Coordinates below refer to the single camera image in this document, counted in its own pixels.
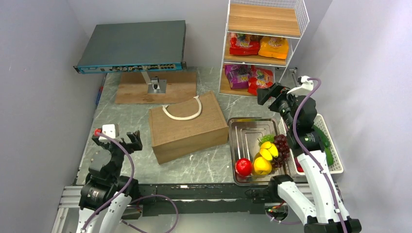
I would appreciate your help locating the white wire shelf rack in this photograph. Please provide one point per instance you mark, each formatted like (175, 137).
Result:
(260, 37)

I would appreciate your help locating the green cucumber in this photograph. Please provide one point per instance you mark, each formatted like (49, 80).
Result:
(326, 143)

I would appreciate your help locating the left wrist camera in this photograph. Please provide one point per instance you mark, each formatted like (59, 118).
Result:
(110, 130)

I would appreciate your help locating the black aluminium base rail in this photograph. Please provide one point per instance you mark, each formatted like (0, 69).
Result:
(201, 198)

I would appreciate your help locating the green leafy vegetable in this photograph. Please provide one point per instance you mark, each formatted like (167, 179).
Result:
(267, 138)

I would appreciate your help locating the grey network switch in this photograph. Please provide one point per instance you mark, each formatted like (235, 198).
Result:
(134, 47)

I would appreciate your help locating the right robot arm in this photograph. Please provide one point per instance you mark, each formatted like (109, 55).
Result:
(326, 213)

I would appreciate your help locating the orange snack bag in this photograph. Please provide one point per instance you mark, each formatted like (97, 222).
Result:
(274, 47)

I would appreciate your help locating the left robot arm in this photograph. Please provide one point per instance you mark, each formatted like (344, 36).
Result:
(107, 193)

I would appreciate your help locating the yellow banana bunch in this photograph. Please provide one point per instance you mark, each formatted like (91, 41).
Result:
(268, 151)

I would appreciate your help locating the red chili pepper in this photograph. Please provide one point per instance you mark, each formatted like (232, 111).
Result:
(298, 166)

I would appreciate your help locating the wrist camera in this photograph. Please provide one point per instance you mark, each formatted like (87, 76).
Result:
(306, 86)
(110, 130)

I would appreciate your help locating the brown burlap grocery bag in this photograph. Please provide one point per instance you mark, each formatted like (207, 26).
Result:
(186, 127)

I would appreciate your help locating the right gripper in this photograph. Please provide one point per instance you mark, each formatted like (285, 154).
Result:
(280, 92)

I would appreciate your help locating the purple snack bag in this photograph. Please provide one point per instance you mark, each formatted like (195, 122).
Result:
(238, 76)

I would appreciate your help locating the metal switch stand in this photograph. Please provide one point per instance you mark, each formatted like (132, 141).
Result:
(155, 85)

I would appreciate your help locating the white plastic basket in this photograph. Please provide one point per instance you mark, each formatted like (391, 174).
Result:
(335, 168)

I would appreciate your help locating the yellow lemon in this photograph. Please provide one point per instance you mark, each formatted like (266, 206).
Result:
(261, 166)

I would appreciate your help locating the wooden base board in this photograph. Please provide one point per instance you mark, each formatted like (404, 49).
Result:
(181, 86)

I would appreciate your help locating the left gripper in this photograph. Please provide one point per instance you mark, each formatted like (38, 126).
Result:
(135, 143)

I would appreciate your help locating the red apple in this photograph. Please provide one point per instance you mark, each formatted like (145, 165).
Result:
(243, 167)

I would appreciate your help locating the stainless steel tray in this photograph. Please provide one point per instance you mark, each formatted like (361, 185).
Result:
(244, 136)

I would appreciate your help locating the purple grapes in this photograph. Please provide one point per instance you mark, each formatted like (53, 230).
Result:
(280, 141)

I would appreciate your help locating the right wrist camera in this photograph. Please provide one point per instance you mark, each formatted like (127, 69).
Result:
(306, 86)

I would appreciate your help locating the red snack bag shelf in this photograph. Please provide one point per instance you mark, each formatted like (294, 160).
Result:
(243, 44)
(260, 78)

